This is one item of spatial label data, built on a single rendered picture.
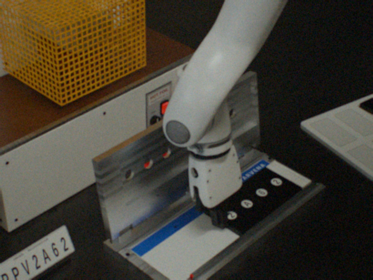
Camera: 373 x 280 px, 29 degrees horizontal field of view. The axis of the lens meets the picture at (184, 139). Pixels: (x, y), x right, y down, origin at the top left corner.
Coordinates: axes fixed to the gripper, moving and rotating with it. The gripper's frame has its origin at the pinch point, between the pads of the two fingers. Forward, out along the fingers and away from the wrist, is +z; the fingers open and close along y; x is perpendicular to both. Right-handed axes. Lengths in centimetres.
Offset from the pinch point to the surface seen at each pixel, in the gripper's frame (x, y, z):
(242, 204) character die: 0.6, 7.4, 1.4
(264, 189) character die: 0.3, 14.2, 1.4
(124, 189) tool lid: 10.9, -13.1, -9.7
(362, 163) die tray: -7.0, 39.3, 5.3
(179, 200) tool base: 11.5, 0.2, 0.4
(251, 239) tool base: -6.2, 1.8, 3.8
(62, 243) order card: 16.6, -25.2, -2.3
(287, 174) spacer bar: 0.3, 21.9, 1.6
